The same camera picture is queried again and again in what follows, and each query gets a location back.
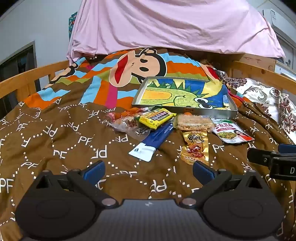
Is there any metal tray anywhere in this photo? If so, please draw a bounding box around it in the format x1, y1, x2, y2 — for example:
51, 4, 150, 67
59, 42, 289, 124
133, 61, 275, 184
131, 76, 238, 119

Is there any white air conditioner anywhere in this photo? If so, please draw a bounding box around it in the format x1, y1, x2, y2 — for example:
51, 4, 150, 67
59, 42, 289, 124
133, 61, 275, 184
257, 2, 296, 36

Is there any wooden bed headboard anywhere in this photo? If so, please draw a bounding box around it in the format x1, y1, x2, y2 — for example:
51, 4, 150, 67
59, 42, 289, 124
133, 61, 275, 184
221, 53, 296, 81

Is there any floral pillow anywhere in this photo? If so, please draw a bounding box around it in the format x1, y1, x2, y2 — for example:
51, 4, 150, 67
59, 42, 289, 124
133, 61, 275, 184
218, 71, 296, 135

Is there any gold snack packet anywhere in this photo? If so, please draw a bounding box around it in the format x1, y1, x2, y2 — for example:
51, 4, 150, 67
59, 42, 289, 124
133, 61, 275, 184
180, 131, 210, 166

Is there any yellow snack packet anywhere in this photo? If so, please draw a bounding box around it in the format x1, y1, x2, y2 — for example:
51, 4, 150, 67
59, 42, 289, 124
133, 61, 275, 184
138, 108, 177, 130

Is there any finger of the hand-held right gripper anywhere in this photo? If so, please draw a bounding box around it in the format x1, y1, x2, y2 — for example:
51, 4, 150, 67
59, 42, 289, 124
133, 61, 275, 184
279, 144, 296, 153
247, 148, 278, 166

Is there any long blue white packet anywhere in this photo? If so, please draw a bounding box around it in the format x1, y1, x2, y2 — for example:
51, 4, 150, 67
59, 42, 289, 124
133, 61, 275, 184
128, 120, 174, 162

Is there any teal wall poster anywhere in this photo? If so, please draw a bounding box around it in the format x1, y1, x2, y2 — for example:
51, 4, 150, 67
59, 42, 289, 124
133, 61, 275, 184
68, 11, 78, 42

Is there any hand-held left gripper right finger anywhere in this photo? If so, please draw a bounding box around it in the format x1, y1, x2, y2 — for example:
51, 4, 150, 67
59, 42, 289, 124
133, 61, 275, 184
180, 160, 264, 208

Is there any clear puffed rice packet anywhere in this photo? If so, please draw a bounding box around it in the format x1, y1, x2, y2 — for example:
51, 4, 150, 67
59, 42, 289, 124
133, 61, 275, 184
173, 114, 215, 133

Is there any silver black snack packet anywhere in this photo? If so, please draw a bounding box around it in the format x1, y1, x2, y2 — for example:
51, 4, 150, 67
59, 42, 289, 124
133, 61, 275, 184
134, 128, 153, 142

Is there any green white snack packet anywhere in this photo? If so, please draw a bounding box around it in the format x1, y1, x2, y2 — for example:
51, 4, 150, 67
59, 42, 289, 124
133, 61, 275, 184
211, 118, 255, 144

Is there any wooden bed side rail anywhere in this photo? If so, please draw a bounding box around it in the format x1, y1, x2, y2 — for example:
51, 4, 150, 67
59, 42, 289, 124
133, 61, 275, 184
0, 60, 70, 100

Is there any clear red-brown snack packet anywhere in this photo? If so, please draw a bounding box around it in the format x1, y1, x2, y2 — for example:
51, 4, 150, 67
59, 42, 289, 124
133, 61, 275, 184
109, 116, 140, 136

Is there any dark window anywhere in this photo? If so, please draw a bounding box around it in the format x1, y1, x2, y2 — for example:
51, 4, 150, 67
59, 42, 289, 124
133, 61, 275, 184
0, 41, 37, 78

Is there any dinosaur drawing tray liner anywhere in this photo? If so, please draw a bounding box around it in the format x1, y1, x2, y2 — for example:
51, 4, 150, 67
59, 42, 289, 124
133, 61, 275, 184
140, 78, 232, 109

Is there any brown cartoon printed blanket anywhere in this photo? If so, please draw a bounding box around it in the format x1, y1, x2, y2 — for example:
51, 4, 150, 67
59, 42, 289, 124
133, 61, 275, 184
0, 47, 296, 241

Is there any pink bed sheet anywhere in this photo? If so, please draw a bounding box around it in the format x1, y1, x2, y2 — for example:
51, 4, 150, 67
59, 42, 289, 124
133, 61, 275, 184
67, 0, 286, 63

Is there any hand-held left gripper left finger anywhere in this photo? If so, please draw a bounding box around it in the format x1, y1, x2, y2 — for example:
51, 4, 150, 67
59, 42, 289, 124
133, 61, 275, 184
35, 160, 118, 208

